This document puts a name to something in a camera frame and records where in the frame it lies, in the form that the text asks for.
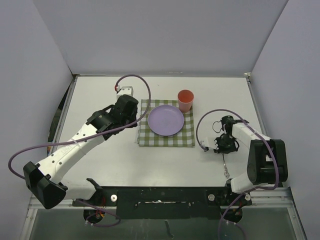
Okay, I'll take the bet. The orange plastic cup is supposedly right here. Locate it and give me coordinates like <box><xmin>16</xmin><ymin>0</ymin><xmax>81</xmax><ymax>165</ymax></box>
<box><xmin>177</xmin><ymin>89</ymin><xmax>194</xmax><ymax>113</ymax></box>

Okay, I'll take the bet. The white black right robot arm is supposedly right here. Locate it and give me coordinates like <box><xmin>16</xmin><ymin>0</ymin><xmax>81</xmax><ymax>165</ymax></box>
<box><xmin>213</xmin><ymin>115</ymin><xmax>288</xmax><ymax>205</ymax></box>

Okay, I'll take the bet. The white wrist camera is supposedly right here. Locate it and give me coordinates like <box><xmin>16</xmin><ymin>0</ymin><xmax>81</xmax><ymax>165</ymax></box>
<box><xmin>115</xmin><ymin>86</ymin><xmax>134</xmax><ymax>97</ymax></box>
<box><xmin>200</xmin><ymin>137</ymin><xmax>218</xmax><ymax>152</ymax></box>

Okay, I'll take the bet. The aluminium front frame rail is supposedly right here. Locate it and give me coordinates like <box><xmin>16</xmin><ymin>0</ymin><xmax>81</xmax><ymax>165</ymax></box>
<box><xmin>27</xmin><ymin>186</ymin><xmax>295</xmax><ymax>210</ymax></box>

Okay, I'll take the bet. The purple plastic plate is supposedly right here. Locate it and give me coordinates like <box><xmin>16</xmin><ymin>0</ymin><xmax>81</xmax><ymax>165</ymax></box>
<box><xmin>147</xmin><ymin>105</ymin><xmax>185</xmax><ymax>137</ymax></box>

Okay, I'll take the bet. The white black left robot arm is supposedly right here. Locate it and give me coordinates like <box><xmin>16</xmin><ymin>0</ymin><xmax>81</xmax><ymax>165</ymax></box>
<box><xmin>23</xmin><ymin>94</ymin><xmax>139</xmax><ymax>209</ymax></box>

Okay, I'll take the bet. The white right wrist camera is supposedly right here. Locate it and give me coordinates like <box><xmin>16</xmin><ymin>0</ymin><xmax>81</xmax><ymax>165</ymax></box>
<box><xmin>200</xmin><ymin>137</ymin><xmax>218</xmax><ymax>152</ymax></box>

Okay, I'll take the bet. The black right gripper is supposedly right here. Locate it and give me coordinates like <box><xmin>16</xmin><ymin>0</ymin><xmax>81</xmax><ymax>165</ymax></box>
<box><xmin>212</xmin><ymin>135</ymin><xmax>236</xmax><ymax>154</ymax></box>

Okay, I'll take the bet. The silver metal fork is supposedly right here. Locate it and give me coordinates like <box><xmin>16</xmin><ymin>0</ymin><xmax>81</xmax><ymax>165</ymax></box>
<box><xmin>222</xmin><ymin>153</ymin><xmax>230</xmax><ymax>179</ymax></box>

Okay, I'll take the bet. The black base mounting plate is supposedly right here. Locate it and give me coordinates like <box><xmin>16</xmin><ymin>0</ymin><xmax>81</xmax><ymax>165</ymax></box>
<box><xmin>72</xmin><ymin>186</ymin><xmax>252</xmax><ymax>220</ymax></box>

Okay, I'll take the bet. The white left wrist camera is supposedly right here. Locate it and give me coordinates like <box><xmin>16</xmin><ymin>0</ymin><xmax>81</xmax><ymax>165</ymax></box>
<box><xmin>115</xmin><ymin>86</ymin><xmax>134</xmax><ymax>97</ymax></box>

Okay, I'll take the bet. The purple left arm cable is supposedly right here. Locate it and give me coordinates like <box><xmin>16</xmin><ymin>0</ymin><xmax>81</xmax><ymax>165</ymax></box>
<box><xmin>8</xmin><ymin>74</ymin><xmax>152</xmax><ymax>227</ymax></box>

